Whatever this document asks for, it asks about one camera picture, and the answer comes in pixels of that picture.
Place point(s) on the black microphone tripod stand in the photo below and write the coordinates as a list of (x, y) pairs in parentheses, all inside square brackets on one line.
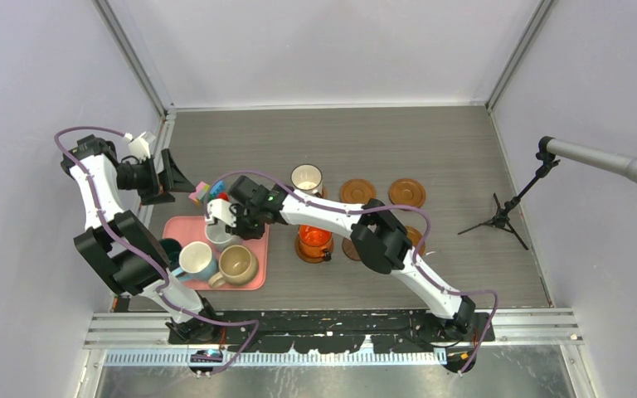
[(501, 219)]

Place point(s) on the colourful toy brick stack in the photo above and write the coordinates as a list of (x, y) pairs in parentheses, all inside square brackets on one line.
[(204, 193)]

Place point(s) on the white mug blue handle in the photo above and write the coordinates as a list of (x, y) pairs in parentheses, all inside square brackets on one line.
[(196, 262)]

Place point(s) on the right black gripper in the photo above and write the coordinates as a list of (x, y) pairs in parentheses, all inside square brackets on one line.
[(240, 230)]

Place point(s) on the beige mug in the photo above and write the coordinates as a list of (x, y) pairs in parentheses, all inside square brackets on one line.
[(237, 266)]

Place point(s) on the aluminium frame rail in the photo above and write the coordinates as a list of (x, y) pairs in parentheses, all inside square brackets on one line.
[(130, 339)]

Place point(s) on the dark walnut coaster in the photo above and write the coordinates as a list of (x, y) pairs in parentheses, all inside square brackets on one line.
[(349, 249)]

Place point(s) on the grey cup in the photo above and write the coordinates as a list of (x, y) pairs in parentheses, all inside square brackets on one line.
[(308, 179)]

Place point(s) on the dark green mug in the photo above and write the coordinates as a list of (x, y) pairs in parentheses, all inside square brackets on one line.
[(172, 248)]

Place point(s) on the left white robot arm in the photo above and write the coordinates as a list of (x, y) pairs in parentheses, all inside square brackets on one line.
[(116, 243)]

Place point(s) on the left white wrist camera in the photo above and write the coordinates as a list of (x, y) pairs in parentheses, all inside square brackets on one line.
[(141, 146)]

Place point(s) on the grey microphone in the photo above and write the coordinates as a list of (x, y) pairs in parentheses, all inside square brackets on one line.
[(625, 166)]

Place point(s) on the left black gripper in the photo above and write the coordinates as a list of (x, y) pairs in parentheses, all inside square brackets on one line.
[(153, 194)]

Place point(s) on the pink plastic tray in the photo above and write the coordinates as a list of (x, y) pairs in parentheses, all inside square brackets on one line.
[(186, 229)]

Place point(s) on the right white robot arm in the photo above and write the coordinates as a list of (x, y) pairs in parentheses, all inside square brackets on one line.
[(379, 238)]

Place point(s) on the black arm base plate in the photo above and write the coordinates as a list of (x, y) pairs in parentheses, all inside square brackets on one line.
[(332, 331)]

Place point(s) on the orange cup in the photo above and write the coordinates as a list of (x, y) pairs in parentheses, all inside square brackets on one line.
[(314, 236)]

